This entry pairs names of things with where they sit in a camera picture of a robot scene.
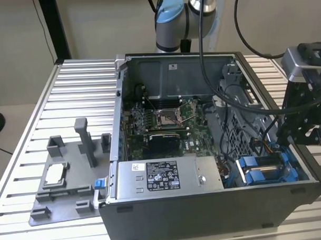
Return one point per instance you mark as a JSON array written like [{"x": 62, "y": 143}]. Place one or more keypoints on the hard disk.
[{"x": 265, "y": 170}]

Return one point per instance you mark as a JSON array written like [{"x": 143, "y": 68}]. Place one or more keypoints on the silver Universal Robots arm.
[{"x": 170, "y": 25}]

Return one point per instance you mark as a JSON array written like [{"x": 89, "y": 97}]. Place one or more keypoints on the grey metal disk bay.
[{"x": 242, "y": 127}]

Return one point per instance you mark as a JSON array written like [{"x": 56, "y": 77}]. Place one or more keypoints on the black RAM slot row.
[
  {"x": 162, "y": 99},
  {"x": 168, "y": 129}
]

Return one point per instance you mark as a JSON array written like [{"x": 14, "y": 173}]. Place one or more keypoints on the green Dell motherboard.
[{"x": 203, "y": 142}]

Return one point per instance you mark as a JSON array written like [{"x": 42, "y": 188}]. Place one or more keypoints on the silver power supply unit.
[{"x": 183, "y": 177}]

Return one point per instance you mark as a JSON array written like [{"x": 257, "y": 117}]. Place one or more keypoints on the CPU socket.
[{"x": 167, "y": 117}]

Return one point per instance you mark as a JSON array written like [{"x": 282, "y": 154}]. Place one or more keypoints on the black open PC case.
[{"x": 206, "y": 215}]

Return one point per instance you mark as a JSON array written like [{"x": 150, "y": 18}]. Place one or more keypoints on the black graphics card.
[{"x": 164, "y": 143}]

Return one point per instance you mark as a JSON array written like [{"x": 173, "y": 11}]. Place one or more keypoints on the thin metal locking lever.
[{"x": 150, "y": 103}]

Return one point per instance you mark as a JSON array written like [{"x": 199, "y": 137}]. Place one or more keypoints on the blue case latch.
[{"x": 100, "y": 184}]

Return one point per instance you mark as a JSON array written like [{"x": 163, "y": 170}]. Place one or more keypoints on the grey parts rack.
[{"x": 72, "y": 154}]

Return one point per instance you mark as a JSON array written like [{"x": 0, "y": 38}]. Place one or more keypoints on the silver CPU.
[{"x": 55, "y": 174}]

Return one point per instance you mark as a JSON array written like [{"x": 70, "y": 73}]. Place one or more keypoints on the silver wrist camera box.
[{"x": 293, "y": 65}]

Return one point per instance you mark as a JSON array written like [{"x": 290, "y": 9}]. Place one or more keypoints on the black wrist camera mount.
[{"x": 315, "y": 52}]

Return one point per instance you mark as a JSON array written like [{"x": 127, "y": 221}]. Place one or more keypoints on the black metal post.
[{"x": 55, "y": 26}]

